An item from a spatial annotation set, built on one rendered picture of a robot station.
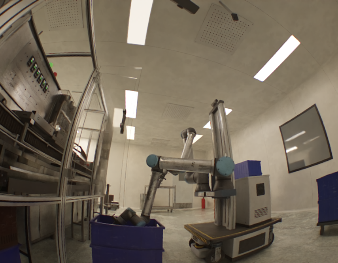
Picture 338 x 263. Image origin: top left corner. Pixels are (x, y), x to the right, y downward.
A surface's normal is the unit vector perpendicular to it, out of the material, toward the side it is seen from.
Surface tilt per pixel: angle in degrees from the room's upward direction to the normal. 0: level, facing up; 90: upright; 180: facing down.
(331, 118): 90
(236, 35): 180
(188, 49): 180
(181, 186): 90
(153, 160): 89
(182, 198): 90
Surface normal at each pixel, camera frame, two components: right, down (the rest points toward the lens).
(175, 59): -0.03, 0.91
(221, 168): -0.17, -0.40
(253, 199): 0.18, -0.40
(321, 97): -0.97, -0.12
